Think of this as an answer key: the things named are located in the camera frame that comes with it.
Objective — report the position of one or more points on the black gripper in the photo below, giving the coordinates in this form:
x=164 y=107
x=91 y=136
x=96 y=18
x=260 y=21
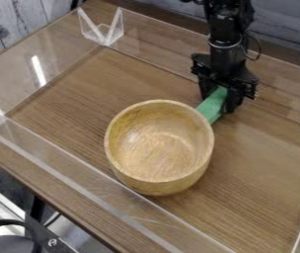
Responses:
x=223 y=68

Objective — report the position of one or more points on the green rectangular block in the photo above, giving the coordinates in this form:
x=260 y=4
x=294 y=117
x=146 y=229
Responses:
x=211 y=107

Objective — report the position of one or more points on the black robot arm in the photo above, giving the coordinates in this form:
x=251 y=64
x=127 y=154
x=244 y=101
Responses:
x=228 y=18

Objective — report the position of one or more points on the brown wooden bowl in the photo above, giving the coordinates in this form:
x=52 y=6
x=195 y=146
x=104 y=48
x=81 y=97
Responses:
x=159 y=144

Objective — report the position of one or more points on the black table leg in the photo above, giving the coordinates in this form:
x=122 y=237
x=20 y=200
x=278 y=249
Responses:
x=37 y=209

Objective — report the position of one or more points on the clear acrylic corner bracket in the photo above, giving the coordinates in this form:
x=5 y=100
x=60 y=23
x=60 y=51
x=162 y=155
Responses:
x=103 y=34

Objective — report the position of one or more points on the clear acrylic tray wall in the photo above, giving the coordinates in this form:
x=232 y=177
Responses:
x=64 y=85

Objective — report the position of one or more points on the grey metal bracket with screw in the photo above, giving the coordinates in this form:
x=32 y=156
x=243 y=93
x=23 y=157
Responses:
x=47 y=242

